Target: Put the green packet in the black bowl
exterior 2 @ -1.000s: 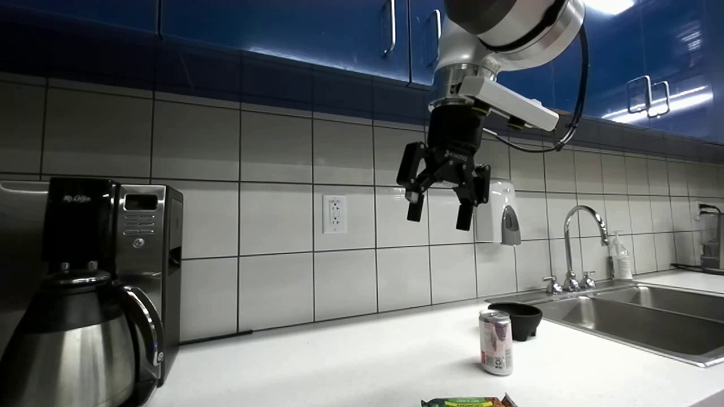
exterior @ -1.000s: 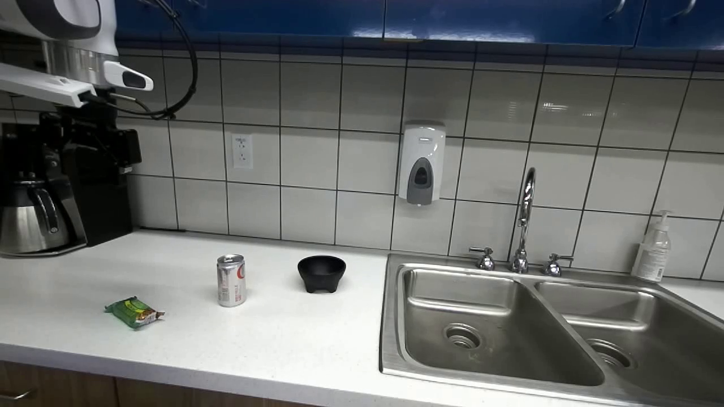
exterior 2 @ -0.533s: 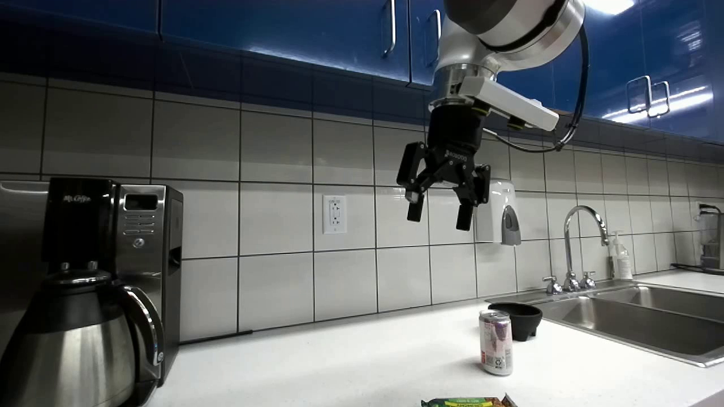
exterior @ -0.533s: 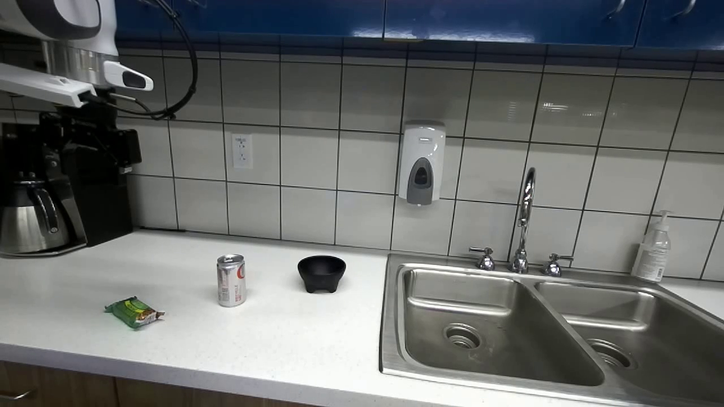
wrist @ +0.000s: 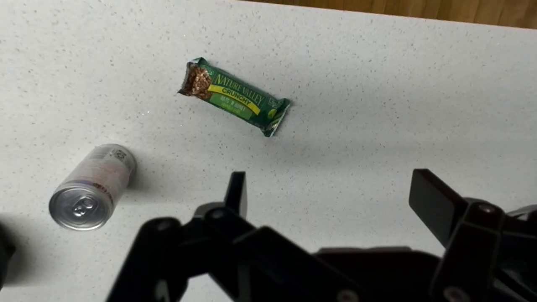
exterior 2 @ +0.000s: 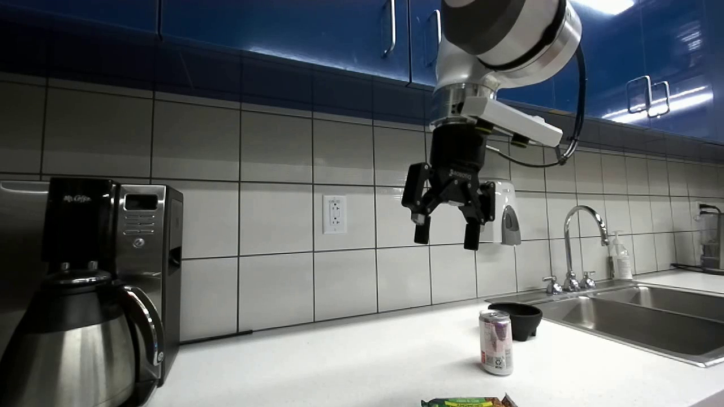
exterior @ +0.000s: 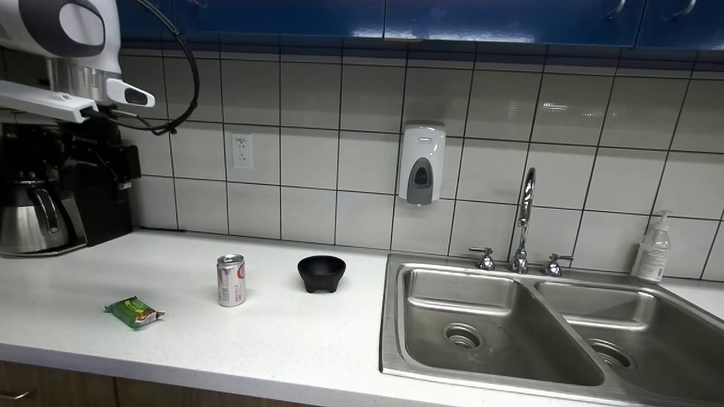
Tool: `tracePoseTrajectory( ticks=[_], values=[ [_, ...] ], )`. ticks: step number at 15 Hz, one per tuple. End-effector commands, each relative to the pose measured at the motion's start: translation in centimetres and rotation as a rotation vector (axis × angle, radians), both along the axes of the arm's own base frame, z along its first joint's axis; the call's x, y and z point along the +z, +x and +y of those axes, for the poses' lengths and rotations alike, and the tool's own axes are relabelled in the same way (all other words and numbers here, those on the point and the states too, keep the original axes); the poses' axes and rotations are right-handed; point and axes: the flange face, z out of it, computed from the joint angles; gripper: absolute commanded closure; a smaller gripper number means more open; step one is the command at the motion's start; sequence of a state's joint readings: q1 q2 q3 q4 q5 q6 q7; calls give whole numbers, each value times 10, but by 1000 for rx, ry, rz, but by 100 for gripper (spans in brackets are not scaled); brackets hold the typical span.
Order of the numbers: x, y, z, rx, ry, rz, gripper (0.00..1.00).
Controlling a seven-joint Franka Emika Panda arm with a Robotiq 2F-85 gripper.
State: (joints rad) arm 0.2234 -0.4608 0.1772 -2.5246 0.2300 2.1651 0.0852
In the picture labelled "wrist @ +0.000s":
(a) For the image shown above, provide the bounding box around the black bowl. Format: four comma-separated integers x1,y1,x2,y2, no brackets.
0,222,17,290

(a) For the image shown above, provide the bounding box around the silver soda can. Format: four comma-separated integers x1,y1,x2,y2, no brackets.
47,143,137,233

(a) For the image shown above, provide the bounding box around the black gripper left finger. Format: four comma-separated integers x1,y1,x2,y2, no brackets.
105,170,337,302

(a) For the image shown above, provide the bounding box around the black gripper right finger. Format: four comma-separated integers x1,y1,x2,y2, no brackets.
408,166,537,302

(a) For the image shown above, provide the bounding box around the green snack bar packet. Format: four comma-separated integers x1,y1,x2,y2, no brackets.
176,56,293,139

